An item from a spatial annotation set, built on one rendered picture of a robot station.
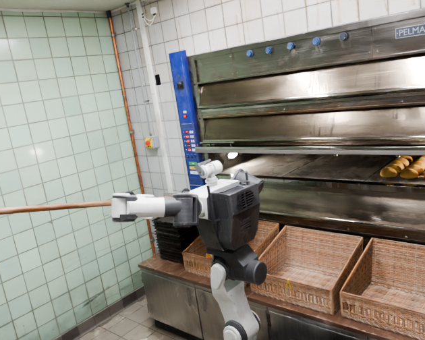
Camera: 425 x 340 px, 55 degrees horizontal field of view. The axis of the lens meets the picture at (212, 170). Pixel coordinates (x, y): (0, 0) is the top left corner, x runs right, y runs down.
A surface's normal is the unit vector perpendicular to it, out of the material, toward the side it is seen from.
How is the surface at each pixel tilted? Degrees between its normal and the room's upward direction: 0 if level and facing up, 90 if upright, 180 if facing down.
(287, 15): 90
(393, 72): 69
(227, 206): 90
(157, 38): 90
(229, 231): 90
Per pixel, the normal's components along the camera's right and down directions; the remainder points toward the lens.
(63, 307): 0.76, 0.04
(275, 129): -0.66, -0.09
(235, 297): 0.68, -0.23
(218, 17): -0.64, 0.25
